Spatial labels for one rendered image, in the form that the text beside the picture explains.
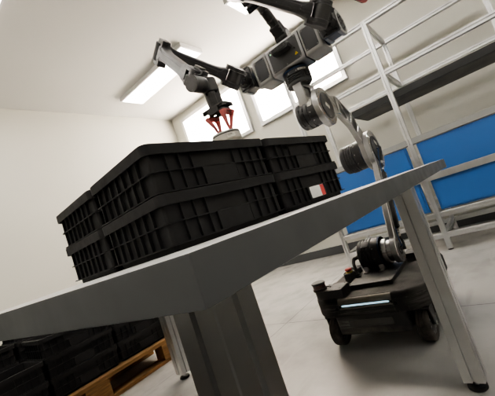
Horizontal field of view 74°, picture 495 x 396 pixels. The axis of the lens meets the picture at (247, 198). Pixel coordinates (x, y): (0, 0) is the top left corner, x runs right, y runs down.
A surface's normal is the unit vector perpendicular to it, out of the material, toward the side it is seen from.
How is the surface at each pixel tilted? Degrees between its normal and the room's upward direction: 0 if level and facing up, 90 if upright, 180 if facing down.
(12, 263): 90
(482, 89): 90
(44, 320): 90
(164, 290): 90
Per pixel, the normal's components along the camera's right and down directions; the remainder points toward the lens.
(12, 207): 0.74, -0.30
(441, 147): -0.59, 0.14
